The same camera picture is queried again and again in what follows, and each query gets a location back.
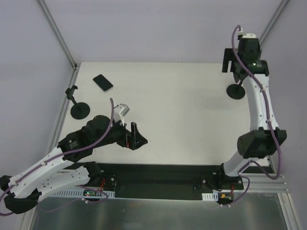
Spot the black phone stand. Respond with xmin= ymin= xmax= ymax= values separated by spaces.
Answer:
xmin=226 ymin=80 xmax=246 ymax=100
xmin=65 ymin=85 xmax=90 ymax=120

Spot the black smartphone silver edge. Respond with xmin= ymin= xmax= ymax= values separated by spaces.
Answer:
xmin=93 ymin=74 xmax=114 ymax=92

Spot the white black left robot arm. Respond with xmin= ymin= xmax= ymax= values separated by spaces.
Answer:
xmin=0 ymin=115 xmax=148 ymax=214

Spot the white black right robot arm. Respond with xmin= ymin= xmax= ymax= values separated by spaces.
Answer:
xmin=215 ymin=34 xmax=287 ymax=190

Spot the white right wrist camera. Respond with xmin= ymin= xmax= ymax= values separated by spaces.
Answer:
xmin=237 ymin=28 xmax=257 ymax=40

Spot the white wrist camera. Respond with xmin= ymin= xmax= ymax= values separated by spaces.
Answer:
xmin=237 ymin=28 xmax=257 ymax=40
xmin=113 ymin=103 xmax=130 ymax=126

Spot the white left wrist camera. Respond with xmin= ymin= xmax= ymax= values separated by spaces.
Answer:
xmin=113 ymin=103 xmax=130 ymax=126

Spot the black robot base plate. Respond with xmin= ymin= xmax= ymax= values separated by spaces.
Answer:
xmin=91 ymin=163 xmax=244 ymax=199

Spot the aluminium frame post right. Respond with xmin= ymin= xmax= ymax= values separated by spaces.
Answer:
xmin=259 ymin=0 xmax=291 ymax=47

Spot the aluminium frame post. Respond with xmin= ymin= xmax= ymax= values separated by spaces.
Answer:
xmin=259 ymin=0 xmax=291 ymax=47
xmin=36 ymin=0 xmax=77 ymax=70

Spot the white cable duct left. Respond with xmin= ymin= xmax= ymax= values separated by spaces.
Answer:
xmin=51 ymin=188 xmax=115 ymax=199

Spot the white cable duct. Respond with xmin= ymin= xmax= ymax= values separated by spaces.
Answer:
xmin=201 ymin=192 xmax=219 ymax=202
xmin=51 ymin=188 xmax=115 ymax=199

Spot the aluminium frame post left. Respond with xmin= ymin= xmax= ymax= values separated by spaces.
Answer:
xmin=36 ymin=0 xmax=77 ymax=70

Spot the white cable duct right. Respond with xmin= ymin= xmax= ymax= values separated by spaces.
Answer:
xmin=201 ymin=192 xmax=219 ymax=202

